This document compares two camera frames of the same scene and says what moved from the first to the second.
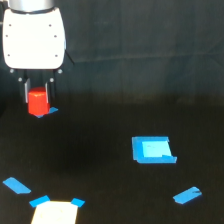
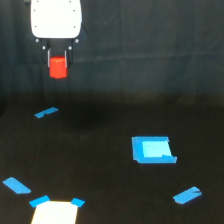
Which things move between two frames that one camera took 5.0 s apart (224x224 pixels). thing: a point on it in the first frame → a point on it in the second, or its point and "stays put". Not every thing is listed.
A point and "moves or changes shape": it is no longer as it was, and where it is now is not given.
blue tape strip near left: x=16 y=186 stays put
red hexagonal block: x=37 y=101 moves or changes shape
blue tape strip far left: x=51 y=110 stays put
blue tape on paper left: x=38 y=201 stays put
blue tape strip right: x=187 y=195 stays put
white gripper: x=34 y=44 → x=56 y=19
